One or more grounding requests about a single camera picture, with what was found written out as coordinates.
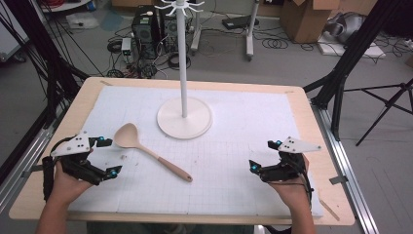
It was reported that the cardboard box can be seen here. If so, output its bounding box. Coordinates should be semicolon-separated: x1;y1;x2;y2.
280;0;343;45

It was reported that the wooden spoon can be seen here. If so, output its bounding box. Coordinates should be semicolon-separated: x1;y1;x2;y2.
113;122;194;183

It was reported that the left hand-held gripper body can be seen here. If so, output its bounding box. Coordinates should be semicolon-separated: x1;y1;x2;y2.
50;131;109;187

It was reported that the flat black device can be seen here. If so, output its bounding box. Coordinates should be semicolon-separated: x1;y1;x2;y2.
221;15;260;31

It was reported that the small white power box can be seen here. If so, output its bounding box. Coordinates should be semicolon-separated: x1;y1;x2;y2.
121;37;133;63

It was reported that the person's left hand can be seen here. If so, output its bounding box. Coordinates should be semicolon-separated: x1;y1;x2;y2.
48;160;94;207

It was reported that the white grid mat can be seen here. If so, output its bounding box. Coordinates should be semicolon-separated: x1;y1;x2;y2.
67;84;324;218

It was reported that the black tripod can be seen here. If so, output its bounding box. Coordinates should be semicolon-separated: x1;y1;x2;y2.
343;77;413;148

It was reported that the person's right hand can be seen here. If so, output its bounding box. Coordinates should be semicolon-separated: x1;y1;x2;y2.
268;155;312;209

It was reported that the white hook rack stand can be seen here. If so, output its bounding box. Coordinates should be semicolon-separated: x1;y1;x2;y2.
153;0;214;140

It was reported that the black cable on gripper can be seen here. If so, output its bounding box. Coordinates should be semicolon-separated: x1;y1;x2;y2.
299;174;315;207
41;136;76;202

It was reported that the white foam board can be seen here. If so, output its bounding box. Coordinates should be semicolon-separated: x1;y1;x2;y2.
317;31;388;60

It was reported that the white metal stand leg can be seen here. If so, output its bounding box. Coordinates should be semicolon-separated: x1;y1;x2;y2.
190;0;203;55
244;0;261;62

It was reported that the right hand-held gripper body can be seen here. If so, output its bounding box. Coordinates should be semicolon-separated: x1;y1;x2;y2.
259;136;322;183

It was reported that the coiled black cable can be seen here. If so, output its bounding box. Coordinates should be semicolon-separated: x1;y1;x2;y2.
261;37;289;51

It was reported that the black computer tower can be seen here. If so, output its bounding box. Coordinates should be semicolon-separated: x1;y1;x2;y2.
160;11;179;54
131;5;161;60

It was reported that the black frame pole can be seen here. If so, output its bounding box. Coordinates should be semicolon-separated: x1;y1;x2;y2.
303;0;403;141
3;0;91;130

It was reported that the thin wooden stick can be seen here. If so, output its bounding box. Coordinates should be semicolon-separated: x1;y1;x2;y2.
319;198;341;222

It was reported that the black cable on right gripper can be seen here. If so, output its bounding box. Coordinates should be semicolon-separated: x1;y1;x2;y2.
299;174;315;207

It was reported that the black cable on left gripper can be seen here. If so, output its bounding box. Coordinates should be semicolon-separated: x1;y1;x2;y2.
41;136;76;202

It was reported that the aluminium rail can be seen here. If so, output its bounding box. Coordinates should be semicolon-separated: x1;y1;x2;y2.
311;102;380;234
0;123;57;214

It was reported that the grey bag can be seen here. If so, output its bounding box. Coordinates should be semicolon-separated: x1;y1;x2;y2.
323;12;366;45

